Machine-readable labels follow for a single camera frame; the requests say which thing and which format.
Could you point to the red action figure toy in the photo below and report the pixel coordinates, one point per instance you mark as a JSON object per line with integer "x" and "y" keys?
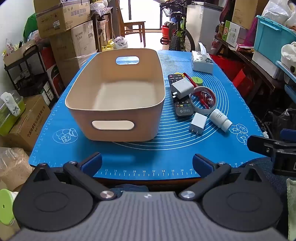
{"x": 203, "y": 99}

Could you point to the white patterned tissue box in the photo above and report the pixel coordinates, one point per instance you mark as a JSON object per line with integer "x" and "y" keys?
{"x": 202, "y": 66}

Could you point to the light green cloth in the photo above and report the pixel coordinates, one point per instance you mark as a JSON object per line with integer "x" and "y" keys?
{"x": 291, "y": 208}

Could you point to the black remote control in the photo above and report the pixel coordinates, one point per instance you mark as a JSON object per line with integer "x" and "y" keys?
{"x": 182, "y": 109}

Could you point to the green and white product box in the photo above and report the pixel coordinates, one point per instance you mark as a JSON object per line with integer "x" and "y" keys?
{"x": 233, "y": 33}

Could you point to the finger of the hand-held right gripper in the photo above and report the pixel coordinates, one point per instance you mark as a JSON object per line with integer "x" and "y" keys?
{"x": 261, "y": 143}
{"x": 288, "y": 135}

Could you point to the blue silicone baking mat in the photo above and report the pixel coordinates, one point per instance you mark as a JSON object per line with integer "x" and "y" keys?
{"x": 175, "y": 144}

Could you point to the stack of red buckets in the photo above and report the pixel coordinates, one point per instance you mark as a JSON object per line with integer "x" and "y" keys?
{"x": 165, "y": 31}

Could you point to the red and white appliance box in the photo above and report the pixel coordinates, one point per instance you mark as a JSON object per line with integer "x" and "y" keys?
{"x": 53, "y": 74}

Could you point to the green and black bicycle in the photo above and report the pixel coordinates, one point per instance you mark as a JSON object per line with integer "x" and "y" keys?
{"x": 179, "y": 34}

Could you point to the green and white round stool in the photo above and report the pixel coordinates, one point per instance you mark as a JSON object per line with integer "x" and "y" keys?
{"x": 7, "y": 204}

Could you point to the white chest freezer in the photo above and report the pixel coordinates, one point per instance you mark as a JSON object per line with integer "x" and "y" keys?
{"x": 204, "y": 23}

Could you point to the large white plastic sack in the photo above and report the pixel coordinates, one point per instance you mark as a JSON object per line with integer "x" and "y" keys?
{"x": 277, "y": 11}

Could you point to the plain tall cardboard box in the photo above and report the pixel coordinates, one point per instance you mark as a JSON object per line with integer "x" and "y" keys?
{"x": 74, "y": 40}

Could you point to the teal plastic storage crate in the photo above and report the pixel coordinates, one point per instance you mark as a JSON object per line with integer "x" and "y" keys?
{"x": 270, "y": 39}

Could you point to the white plastic container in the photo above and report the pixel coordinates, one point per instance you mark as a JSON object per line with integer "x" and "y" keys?
{"x": 266, "y": 63}

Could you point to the green round lid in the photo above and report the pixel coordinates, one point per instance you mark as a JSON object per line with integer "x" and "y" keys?
{"x": 198, "y": 80}

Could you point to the yellow plastic jug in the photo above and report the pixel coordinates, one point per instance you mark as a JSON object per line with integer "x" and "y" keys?
{"x": 107, "y": 46}

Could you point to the wooden chair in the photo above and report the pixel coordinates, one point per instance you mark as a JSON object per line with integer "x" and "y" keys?
{"x": 134, "y": 24}

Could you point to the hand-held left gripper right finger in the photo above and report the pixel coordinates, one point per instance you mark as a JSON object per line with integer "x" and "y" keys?
{"x": 201, "y": 162}

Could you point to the black metal cart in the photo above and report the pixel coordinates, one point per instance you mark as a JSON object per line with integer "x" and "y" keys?
{"x": 30, "y": 69}

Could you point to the white plastic bag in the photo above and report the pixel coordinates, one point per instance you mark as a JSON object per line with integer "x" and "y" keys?
{"x": 120, "y": 41}

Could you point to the taped brown cardboard box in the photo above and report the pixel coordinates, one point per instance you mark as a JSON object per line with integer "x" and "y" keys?
{"x": 61, "y": 17}

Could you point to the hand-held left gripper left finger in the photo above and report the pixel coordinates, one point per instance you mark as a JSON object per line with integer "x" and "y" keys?
{"x": 92, "y": 162}

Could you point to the black plastic bag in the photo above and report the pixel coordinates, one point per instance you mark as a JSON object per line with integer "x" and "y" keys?
{"x": 282, "y": 120}

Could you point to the open cardboard box with clutter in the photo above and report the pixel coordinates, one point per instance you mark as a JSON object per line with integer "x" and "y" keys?
{"x": 18, "y": 54}

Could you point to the printed cardboard box on floor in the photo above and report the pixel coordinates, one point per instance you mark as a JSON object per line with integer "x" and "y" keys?
{"x": 30, "y": 120}

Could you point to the clear bag of sawdust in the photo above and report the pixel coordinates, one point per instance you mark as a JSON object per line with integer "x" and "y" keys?
{"x": 13, "y": 169}

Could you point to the green tissue holder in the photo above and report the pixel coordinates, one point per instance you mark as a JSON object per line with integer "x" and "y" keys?
{"x": 9, "y": 115}

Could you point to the large white charger plug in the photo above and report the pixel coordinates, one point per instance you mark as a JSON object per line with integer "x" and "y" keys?
{"x": 182, "y": 87}

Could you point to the beige plastic storage bin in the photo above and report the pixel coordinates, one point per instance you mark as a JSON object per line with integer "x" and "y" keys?
{"x": 115, "y": 131}

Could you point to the crumpled white bag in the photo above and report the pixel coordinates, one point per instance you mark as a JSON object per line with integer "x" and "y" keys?
{"x": 289, "y": 55}

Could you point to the red gift boxes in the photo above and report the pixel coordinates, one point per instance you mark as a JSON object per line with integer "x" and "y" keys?
{"x": 233, "y": 69}

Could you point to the green plastic bag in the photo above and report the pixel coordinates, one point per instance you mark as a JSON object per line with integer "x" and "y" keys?
{"x": 30, "y": 25}

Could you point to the white pill bottle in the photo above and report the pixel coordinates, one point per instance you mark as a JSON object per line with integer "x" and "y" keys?
{"x": 218, "y": 117}

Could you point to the brown cardboard carton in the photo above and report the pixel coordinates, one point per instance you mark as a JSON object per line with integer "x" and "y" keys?
{"x": 244, "y": 12}

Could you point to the white tape roll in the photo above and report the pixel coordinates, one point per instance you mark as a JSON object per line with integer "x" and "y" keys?
{"x": 200, "y": 111}

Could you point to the amber bottle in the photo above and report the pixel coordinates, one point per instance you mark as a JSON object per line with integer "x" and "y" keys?
{"x": 220, "y": 30}

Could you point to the dark wooden side table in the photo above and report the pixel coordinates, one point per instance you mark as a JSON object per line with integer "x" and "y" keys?
{"x": 252, "y": 62}

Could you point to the small white charger plug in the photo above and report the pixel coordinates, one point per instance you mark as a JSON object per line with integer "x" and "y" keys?
{"x": 198, "y": 121}

